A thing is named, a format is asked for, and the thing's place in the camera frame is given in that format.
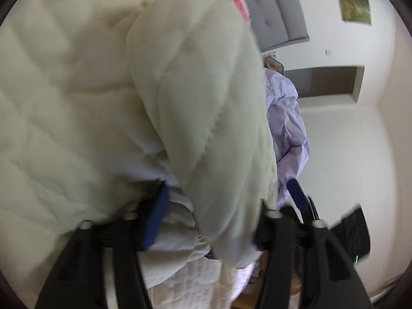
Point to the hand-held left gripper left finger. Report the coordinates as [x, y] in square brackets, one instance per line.
[156, 219]

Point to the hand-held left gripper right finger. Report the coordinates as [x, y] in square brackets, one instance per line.
[283, 247]

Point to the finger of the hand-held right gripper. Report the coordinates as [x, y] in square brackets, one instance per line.
[297, 196]

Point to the white quilted hooded jacket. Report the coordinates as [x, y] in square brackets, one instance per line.
[96, 103]

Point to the lavender puffer jacket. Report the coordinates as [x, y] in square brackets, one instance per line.
[286, 119]

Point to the grey tufted headboard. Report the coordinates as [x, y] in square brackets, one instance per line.
[280, 13]

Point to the green forest wall picture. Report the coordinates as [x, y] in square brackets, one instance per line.
[354, 8]

